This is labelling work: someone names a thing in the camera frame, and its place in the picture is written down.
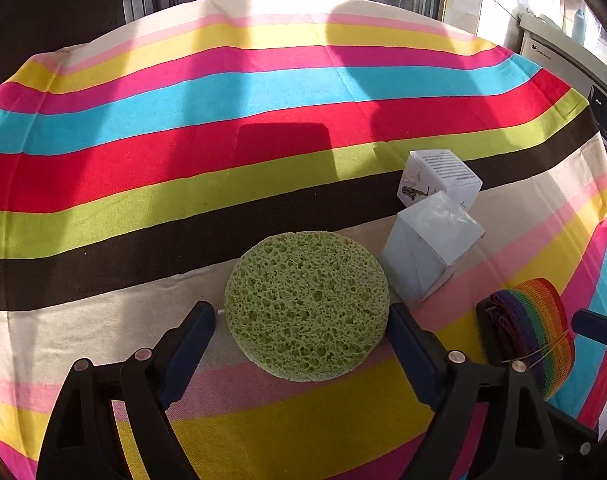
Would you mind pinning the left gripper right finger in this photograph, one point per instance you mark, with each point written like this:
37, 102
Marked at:
494, 412

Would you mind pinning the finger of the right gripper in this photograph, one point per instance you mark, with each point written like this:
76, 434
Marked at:
494, 330
591, 325

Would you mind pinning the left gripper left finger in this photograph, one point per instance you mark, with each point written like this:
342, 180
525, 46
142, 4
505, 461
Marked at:
82, 440

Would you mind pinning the plain white cube box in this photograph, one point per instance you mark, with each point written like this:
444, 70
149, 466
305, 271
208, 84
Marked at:
424, 245

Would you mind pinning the white printed cube box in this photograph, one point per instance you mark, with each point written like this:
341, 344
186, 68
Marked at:
430, 171

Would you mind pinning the green round sponge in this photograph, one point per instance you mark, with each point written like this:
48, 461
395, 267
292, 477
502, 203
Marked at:
307, 306

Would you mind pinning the silver front-load washing machine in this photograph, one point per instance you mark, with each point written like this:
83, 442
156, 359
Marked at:
549, 47

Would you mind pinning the striped colourful tablecloth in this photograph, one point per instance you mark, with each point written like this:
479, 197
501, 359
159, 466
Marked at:
135, 170

